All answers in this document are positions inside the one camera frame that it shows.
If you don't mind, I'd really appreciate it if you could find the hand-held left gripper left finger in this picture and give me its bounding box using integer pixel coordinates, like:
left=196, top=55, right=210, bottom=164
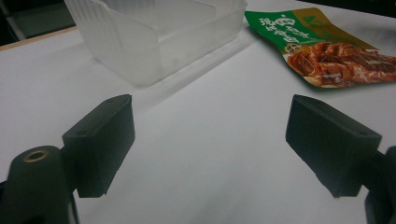
left=61, top=93, right=136, bottom=199

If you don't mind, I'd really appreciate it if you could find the green snack packet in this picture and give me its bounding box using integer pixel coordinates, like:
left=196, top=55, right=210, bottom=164
left=244, top=7, right=396, bottom=89

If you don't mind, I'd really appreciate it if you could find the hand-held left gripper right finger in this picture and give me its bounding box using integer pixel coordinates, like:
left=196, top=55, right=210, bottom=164
left=285, top=94, right=383, bottom=199

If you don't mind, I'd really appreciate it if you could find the translucent plastic storage box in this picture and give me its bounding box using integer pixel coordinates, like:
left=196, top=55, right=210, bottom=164
left=64, top=0, right=248, bottom=88

